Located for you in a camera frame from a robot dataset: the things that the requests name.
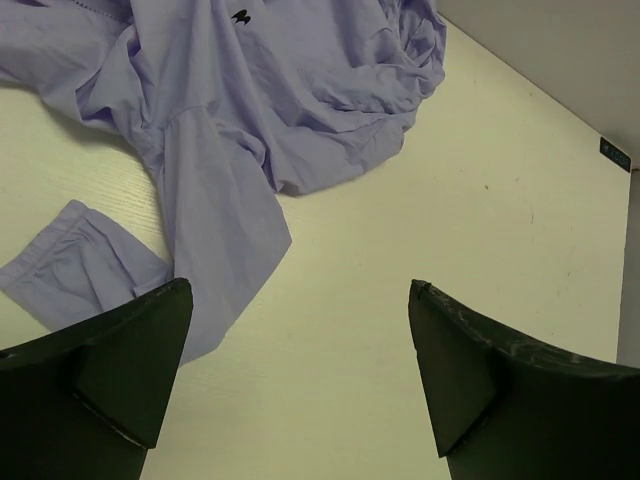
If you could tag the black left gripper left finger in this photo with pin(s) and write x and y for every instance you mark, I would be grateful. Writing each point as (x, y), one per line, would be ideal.
(89, 401)

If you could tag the lavender zip-up hooded jacket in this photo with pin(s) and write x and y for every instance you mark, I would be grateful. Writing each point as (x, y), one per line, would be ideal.
(227, 104)

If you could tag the dark teal corner label right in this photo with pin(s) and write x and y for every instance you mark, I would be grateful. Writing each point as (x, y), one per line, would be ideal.
(616, 155)

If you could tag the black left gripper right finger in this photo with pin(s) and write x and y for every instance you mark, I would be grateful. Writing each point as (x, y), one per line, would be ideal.
(505, 405)

